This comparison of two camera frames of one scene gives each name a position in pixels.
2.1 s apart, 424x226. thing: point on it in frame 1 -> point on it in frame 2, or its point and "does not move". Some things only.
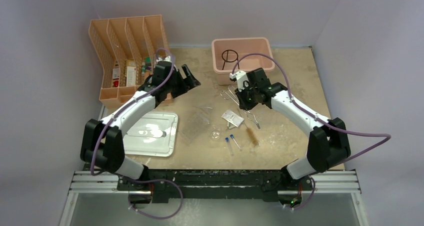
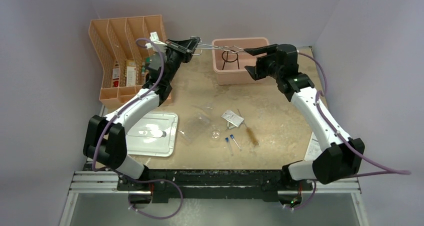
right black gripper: x=243 y=104 -> x=257 y=72
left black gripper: x=190 y=82 -> x=187 y=46
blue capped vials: x=232 y=136 does not move
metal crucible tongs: x=234 y=93 -> x=233 y=48
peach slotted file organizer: x=127 y=49 does not move
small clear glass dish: x=215 y=135 does not move
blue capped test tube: x=227 y=139 does not move
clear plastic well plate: x=193 y=128 does not move
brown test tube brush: x=251 y=133 does not move
